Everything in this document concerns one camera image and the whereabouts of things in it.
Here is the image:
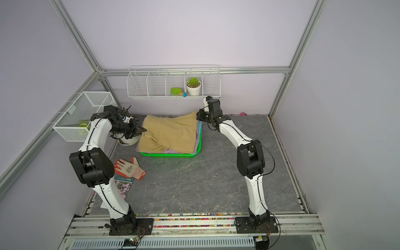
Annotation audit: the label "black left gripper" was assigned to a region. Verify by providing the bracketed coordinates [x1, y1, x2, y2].
[110, 118, 146, 139]

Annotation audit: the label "purple pants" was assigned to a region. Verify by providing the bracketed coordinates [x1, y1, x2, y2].
[137, 137, 196, 154]

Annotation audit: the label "tan pants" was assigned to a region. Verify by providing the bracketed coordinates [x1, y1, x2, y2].
[141, 112, 198, 145]

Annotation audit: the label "green plastic basket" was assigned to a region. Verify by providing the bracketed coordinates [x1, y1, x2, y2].
[141, 129, 203, 158]

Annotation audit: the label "teal pants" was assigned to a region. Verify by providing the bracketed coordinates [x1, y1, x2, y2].
[196, 121, 202, 144]

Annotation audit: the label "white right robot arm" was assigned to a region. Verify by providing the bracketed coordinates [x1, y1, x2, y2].
[196, 96, 270, 228]

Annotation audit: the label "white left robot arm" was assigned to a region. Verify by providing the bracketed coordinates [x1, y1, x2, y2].
[69, 105, 147, 220]

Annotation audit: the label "large green potted plant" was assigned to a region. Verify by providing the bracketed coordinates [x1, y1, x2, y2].
[116, 116, 142, 146]

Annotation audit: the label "small potted succulent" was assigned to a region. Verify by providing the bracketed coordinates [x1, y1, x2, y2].
[186, 77, 202, 96]

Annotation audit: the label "red white work glove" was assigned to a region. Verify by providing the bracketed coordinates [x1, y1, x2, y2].
[114, 157, 146, 180]

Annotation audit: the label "green toy shovel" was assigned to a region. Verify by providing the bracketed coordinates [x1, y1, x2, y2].
[170, 87, 187, 97]

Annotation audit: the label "green leaf toy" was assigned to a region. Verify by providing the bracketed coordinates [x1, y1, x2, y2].
[78, 120, 91, 136]

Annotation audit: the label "flower seed packet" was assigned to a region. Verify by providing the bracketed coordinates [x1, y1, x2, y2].
[115, 175, 133, 200]

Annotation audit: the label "white wire wall shelf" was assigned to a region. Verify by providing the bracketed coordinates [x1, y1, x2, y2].
[126, 65, 221, 99]

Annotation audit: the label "white wire side basket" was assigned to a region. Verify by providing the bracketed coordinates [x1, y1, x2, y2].
[53, 91, 117, 142]

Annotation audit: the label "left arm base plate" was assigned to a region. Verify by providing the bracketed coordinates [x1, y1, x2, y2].
[109, 217, 154, 236]

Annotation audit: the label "aluminium front rail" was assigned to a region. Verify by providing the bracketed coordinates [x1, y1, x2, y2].
[59, 213, 330, 250]

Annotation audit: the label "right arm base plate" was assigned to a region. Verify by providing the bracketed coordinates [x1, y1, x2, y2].
[233, 216, 279, 234]

